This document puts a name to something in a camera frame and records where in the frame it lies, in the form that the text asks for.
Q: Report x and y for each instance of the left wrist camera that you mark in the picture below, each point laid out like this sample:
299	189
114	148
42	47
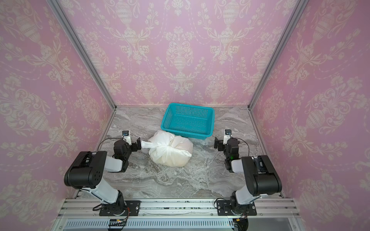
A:
126	136

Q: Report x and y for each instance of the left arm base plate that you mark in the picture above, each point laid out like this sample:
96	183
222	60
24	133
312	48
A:
131	208

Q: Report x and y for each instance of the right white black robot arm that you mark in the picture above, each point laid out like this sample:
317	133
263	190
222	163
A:
261	178

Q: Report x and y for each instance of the left aluminium corner post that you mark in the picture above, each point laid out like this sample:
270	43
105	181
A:
71	33

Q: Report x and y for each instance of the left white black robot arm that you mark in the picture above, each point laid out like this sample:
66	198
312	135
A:
86	174

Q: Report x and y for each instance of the teal plastic basket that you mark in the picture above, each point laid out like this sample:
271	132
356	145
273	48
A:
189	121

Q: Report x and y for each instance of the aluminium front rail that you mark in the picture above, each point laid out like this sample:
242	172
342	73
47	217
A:
189	214

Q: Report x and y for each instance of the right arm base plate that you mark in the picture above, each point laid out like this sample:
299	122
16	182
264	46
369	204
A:
227	208

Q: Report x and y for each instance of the white plastic bag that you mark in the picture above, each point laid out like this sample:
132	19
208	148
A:
168	149

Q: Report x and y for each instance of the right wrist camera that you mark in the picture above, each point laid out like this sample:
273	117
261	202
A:
227	136

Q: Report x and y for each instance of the aluminium corner post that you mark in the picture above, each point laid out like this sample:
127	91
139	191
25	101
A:
287	32
71	33

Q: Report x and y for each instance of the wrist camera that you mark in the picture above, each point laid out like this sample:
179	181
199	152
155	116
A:
126	136
227	136

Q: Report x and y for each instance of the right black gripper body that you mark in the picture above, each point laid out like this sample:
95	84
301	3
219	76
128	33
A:
222	147

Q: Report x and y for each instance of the right aluminium corner post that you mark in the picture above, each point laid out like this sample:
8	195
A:
287	32

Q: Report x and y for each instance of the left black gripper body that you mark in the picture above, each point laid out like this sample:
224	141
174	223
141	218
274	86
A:
132	148

